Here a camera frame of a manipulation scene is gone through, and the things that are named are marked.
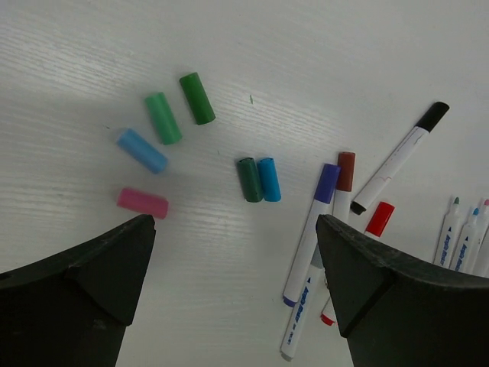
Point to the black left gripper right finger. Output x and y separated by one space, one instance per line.
397 310

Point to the light blue cap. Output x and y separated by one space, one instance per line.
142 151

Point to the dark teal cap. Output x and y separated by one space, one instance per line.
249 180

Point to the sky blue marker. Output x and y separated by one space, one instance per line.
466 243

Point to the dark teal marker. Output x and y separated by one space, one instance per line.
448 235

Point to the pink cap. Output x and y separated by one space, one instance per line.
142 202

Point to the pink marker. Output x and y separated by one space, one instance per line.
481 228

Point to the black marker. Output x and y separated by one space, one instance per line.
398 157

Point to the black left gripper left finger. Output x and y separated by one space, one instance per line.
73 308

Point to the sky blue cap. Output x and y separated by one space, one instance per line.
269 180

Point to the grey marker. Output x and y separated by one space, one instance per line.
298 316

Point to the light green cap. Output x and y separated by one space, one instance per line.
163 119

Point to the navy blue marker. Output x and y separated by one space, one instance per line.
308 240

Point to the dark red marker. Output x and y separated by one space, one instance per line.
342 196

